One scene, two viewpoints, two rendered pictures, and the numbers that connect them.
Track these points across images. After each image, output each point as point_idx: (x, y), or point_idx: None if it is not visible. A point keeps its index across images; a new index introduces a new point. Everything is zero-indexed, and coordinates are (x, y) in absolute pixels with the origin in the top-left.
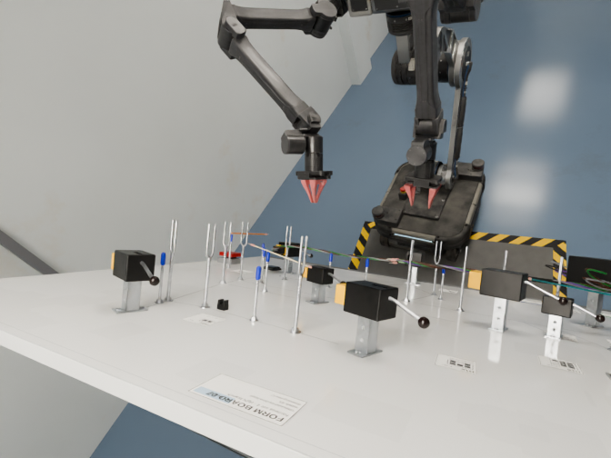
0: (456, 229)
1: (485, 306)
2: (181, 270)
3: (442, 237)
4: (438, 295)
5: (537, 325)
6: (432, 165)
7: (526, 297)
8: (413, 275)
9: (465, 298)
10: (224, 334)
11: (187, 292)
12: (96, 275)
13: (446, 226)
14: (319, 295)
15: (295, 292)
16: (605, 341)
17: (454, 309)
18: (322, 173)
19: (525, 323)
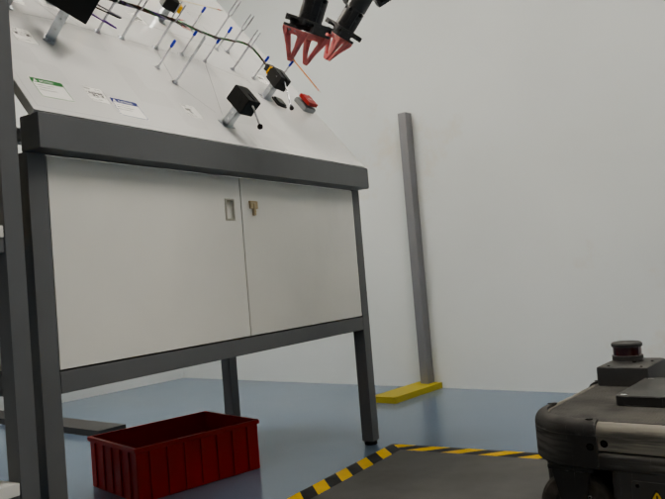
0: (576, 416)
1: (128, 61)
2: (256, 58)
3: (547, 405)
4: (171, 82)
5: (69, 21)
6: (303, 0)
7: (151, 131)
8: (234, 119)
9: (158, 85)
10: None
11: (188, 11)
12: (229, 23)
13: (590, 410)
14: (158, 12)
15: (188, 37)
16: (24, 1)
17: (126, 40)
18: (326, 19)
19: (77, 22)
